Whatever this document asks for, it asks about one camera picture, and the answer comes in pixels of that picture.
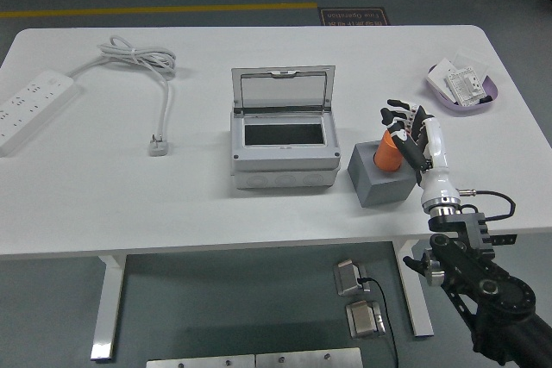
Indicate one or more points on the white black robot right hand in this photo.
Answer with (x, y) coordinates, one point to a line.
(435, 178)

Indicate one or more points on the orange cylindrical battery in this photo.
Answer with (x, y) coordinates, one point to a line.
(386, 154)

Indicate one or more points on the grey plastic junction box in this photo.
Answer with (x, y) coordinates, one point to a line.
(284, 163)

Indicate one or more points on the clear hinged box lid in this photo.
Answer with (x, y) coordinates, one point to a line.
(280, 92)

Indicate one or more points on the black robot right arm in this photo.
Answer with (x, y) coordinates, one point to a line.
(474, 273)

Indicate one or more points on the grey cube holder block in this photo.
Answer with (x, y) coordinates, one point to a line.
(379, 189)

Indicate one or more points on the purple plastic tray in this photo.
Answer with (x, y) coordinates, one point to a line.
(457, 110)

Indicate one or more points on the black table control panel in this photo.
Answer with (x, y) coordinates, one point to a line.
(504, 239)

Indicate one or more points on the small black part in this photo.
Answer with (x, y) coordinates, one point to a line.
(486, 99)

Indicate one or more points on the white printed socket module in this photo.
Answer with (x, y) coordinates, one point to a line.
(466, 85)

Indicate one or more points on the clear plastic packet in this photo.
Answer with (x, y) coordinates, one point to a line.
(472, 60)

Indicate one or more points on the white table leg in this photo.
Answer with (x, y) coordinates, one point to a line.
(416, 307)
(108, 307)

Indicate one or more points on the silver foot pedal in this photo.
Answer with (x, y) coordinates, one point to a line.
(364, 320)
(347, 277)

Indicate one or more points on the dark floor sign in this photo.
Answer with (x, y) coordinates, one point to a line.
(353, 16)

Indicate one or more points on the yellow floor tape line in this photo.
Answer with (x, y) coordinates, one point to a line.
(151, 9)

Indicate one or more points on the white power strip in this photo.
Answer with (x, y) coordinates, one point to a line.
(30, 105)

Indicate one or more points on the blank white switch plate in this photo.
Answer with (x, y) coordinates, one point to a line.
(439, 75)

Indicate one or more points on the grey metal base plate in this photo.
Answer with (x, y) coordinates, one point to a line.
(198, 362)

